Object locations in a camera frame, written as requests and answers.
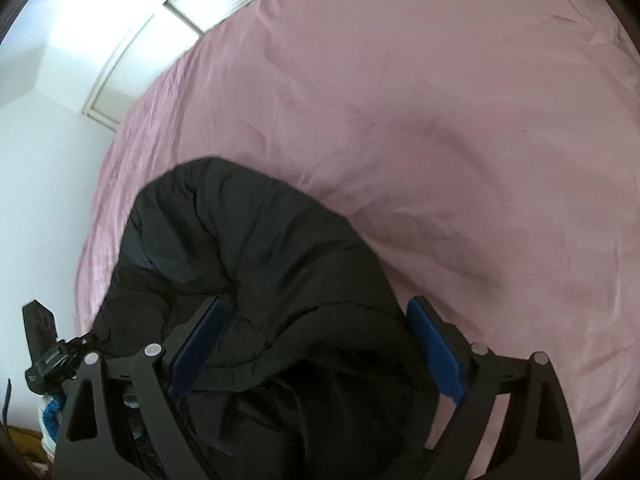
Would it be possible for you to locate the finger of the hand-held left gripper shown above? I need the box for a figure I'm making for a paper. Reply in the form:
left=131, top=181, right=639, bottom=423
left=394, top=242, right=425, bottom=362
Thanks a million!
left=60, top=329, right=110, bottom=362

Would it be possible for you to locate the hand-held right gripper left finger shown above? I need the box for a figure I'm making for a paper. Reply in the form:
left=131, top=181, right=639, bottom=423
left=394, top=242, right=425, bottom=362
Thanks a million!
left=54, top=297, right=228, bottom=480

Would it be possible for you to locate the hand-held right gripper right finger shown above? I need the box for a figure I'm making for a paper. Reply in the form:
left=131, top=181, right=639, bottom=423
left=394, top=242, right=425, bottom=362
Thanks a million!
left=406, top=296, right=581, bottom=480

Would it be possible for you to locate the black puffer jacket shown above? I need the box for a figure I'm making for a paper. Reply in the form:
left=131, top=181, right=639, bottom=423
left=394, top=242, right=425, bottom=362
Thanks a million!
left=92, top=156, right=443, bottom=480

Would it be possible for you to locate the golden patterned cloth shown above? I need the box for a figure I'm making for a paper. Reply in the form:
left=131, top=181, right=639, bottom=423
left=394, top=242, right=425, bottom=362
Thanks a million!
left=6, top=424, right=53, bottom=480

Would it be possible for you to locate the pink duvet cover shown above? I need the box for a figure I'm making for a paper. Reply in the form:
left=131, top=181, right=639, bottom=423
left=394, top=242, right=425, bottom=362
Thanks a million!
left=75, top=0, right=640, bottom=480

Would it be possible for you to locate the white louvered cabinet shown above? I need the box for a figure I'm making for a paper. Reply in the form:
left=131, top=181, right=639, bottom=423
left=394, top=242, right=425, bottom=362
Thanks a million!
left=82, top=0, right=281, bottom=133

